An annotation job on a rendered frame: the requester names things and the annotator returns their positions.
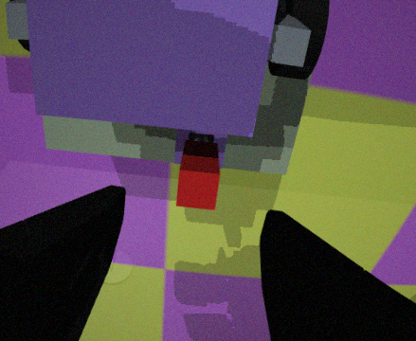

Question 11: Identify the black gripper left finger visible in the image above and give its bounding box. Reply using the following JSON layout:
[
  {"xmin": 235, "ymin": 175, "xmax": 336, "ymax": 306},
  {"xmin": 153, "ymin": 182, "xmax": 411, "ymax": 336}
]
[{"xmin": 0, "ymin": 186, "xmax": 125, "ymax": 341}]

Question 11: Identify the red-headed pin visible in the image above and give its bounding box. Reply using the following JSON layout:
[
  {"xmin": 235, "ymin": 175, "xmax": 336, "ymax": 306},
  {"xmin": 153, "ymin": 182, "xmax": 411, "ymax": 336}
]
[{"xmin": 176, "ymin": 133, "xmax": 220, "ymax": 211}]

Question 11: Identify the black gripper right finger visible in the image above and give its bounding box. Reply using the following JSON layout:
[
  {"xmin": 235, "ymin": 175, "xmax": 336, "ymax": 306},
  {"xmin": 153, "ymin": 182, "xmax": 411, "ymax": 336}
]
[{"xmin": 260, "ymin": 209, "xmax": 416, "ymax": 341}]

